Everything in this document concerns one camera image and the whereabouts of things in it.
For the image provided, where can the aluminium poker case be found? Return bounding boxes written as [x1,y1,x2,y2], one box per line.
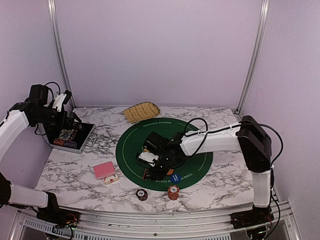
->
[41,121,99,154]

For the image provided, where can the blue boxed card deck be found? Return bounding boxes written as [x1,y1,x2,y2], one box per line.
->
[58,129,74,141]

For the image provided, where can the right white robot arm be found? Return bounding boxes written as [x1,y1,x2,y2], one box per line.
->
[136,115,273,224]

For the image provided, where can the orange purple chip row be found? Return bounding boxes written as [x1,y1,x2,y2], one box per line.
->
[53,138,77,149]

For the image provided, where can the green round poker mat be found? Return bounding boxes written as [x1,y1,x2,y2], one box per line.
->
[115,117,213,192]

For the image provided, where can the red backed card deck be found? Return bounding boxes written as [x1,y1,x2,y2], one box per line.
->
[93,161,116,180]

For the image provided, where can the blue small blind button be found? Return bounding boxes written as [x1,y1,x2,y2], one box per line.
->
[169,173,182,184]

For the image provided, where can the front aluminium rail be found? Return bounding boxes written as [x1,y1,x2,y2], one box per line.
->
[8,201,301,240]

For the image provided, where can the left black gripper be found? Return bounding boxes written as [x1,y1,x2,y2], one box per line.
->
[33,107,81,130]

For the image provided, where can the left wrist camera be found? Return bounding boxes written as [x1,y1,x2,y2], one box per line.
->
[51,90,72,113]

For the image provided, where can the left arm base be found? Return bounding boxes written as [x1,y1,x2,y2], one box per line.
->
[36,192,80,227]

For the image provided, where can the right aluminium frame post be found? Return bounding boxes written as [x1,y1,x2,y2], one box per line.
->
[235,0,270,115]

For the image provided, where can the triangular all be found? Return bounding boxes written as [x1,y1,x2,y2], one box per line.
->
[142,168,151,181]

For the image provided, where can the black poker chip stack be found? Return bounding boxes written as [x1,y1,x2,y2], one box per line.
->
[136,189,148,201]

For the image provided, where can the ace card box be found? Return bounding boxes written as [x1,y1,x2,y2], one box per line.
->
[103,174,119,185]

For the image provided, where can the aluminium frame post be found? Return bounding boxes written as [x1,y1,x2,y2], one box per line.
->
[235,0,270,115]
[47,0,77,109]

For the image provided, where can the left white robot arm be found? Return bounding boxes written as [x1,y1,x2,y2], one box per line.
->
[0,101,83,223]

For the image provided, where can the red poker chip stack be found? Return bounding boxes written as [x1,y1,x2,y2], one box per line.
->
[167,185,180,200]

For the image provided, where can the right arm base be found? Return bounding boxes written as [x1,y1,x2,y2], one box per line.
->
[230,205,275,229]

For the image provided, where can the woven bamboo tray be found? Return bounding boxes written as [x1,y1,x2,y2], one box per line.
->
[122,101,161,123]

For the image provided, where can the left aluminium frame post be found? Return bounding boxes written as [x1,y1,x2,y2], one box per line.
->
[47,0,77,109]

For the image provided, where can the orange big blind button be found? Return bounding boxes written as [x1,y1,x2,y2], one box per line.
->
[167,169,174,175]

